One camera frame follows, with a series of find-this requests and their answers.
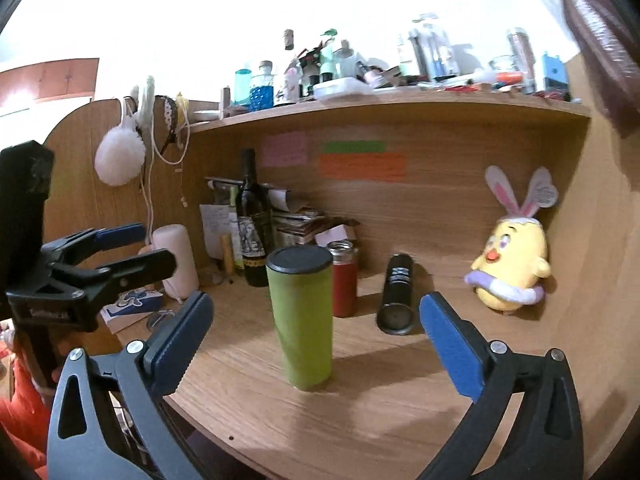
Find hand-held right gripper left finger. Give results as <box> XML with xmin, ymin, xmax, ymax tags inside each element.
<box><xmin>47</xmin><ymin>290</ymin><xmax>216</xmax><ymax>480</ymax></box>

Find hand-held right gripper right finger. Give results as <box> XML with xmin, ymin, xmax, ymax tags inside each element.
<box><xmin>416</xmin><ymin>291</ymin><xmax>584</xmax><ymax>480</ymax></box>

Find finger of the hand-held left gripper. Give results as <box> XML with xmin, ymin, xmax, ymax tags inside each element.
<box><xmin>50</xmin><ymin>248</ymin><xmax>179</xmax><ymax>312</ymax></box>
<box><xmin>42</xmin><ymin>222</ymin><xmax>147</xmax><ymax>267</ymax></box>

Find green cup with black lid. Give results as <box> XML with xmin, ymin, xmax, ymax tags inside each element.
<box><xmin>265</xmin><ymin>246</ymin><xmax>335</xmax><ymax>391</ymax></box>

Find blue white tissue pack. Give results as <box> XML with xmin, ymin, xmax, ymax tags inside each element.
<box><xmin>99</xmin><ymin>284</ymin><xmax>164</xmax><ymax>336</ymax></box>

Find white cylindrical lamp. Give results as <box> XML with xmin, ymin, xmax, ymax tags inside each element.
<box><xmin>149</xmin><ymin>224</ymin><xmax>200</xmax><ymax>302</ymax></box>

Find black cylindrical bottle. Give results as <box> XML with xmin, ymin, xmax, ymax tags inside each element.
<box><xmin>376</xmin><ymin>254</ymin><xmax>417</xmax><ymax>336</ymax></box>

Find white fluffy pompom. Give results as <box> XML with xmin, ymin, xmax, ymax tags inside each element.
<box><xmin>94</xmin><ymin>114</ymin><xmax>147</xmax><ymax>187</ymax></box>

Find white paper notes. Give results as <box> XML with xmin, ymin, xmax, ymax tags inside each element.
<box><xmin>199</xmin><ymin>203</ymin><xmax>241</xmax><ymax>262</ymax></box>

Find yellow wooden stick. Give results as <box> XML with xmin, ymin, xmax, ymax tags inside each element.
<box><xmin>222</xmin><ymin>233</ymin><xmax>236</xmax><ymax>277</ymax></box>

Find yellow chick plush toy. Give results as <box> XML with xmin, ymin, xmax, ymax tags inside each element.
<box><xmin>462</xmin><ymin>165</ymin><xmax>559</xmax><ymax>316</ymax></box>

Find red thermos bottle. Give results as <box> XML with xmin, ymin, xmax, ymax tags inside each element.
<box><xmin>326</xmin><ymin>240</ymin><xmax>359</xmax><ymax>319</ymax></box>

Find dark wine bottle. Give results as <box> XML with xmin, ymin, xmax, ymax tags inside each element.
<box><xmin>234</xmin><ymin>148</ymin><xmax>275</xmax><ymax>288</ymax></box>

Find black headband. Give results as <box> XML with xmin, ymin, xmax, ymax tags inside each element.
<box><xmin>159</xmin><ymin>94</ymin><xmax>182</xmax><ymax>147</ymax></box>

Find stack of books and papers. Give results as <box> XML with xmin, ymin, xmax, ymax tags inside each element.
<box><xmin>271</xmin><ymin>186</ymin><xmax>362</xmax><ymax>252</ymax></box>

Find person's orange clothing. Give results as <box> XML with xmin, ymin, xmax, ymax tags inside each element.
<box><xmin>0</xmin><ymin>327</ymin><xmax>53</xmax><ymax>480</ymax></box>

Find pink sticky note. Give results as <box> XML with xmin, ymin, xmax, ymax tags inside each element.
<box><xmin>262</xmin><ymin>132</ymin><xmax>308</xmax><ymax>167</ymax></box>

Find teal plastic bottle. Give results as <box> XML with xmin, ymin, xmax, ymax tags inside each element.
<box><xmin>233</xmin><ymin>67</ymin><xmax>252</xmax><ymax>107</ymax></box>

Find orange sticky note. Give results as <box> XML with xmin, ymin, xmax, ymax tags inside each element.
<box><xmin>319</xmin><ymin>152</ymin><xmax>407</xmax><ymax>182</ymax></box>

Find blue patterned glass bottle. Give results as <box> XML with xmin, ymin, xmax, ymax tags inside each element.
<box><xmin>248</xmin><ymin>61</ymin><xmax>276</xmax><ymax>110</ymax></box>

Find green sticky note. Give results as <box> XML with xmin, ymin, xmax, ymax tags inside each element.
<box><xmin>323</xmin><ymin>140</ymin><xmax>387</xmax><ymax>155</ymax></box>

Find white flat box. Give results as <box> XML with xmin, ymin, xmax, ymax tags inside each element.
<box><xmin>312</xmin><ymin>78</ymin><xmax>367</xmax><ymax>101</ymax></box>

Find blue plastic box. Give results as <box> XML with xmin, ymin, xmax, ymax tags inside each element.
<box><xmin>541</xmin><ymin>52</ymin><xmax>571</xmax><ymax>101</ymax></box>

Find tall glass jar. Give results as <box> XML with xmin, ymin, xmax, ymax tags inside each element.
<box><xmin>505</xmin><ymin>28</ymin><xmax>532</xmax><ymax>94</ymax></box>

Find brown curtain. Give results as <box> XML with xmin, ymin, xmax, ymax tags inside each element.
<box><xmin>559</xmin><ymin>0</ymin><xmax>640</xmax><ymax>133</ymax></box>

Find white cable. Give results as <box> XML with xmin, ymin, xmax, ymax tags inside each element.
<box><xmin>138</xmin><ymin>95</ymin><xmax>193</xmax><ymax>248</ymax></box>

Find wooden wall cabinet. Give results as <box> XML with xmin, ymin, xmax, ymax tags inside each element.
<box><xmin>0</xmin><ymin>58</ymin><xmax>100</xmax><ymax>109</ymax></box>

